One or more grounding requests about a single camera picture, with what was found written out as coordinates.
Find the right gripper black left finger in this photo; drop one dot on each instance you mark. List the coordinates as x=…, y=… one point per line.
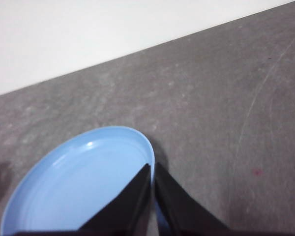
x=123, y=209

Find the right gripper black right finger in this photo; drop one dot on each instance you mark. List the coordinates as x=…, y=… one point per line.
x=177, y=211

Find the blue plate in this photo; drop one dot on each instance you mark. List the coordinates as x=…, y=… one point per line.
x=76, y=184

